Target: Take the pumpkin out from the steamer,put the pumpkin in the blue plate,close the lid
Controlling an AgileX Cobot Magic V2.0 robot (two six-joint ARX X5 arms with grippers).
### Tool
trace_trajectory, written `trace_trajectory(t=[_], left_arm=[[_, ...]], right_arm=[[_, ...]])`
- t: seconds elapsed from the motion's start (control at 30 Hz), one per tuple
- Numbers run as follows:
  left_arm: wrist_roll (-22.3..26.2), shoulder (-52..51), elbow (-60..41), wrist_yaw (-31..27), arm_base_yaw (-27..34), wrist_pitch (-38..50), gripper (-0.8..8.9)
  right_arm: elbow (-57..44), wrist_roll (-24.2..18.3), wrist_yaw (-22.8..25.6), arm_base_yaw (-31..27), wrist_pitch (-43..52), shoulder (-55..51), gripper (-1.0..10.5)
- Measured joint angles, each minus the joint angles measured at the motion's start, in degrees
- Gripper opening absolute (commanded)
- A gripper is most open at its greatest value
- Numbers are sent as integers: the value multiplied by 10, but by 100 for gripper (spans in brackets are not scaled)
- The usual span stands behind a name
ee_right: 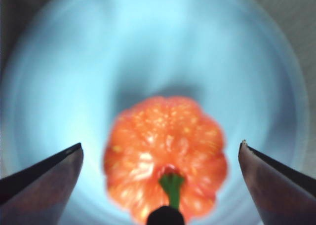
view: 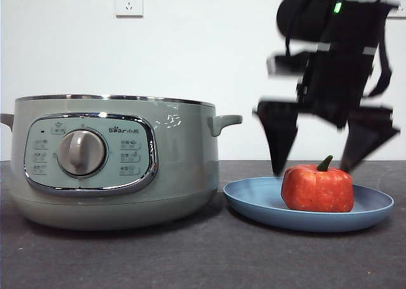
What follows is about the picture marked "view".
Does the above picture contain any orange pumpkin with green stem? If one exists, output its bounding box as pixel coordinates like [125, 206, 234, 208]
[281, 155, 355, 213]

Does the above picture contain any blue plate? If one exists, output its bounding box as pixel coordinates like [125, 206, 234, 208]
[223, 176, 395, 233]

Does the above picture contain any pale green electric steamer pot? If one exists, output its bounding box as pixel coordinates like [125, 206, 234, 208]
[0, 94, 244, 232]

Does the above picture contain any white wall socket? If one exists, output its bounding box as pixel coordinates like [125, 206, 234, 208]
[115, 0, 144, 18]
[388, 0, 406, 20]

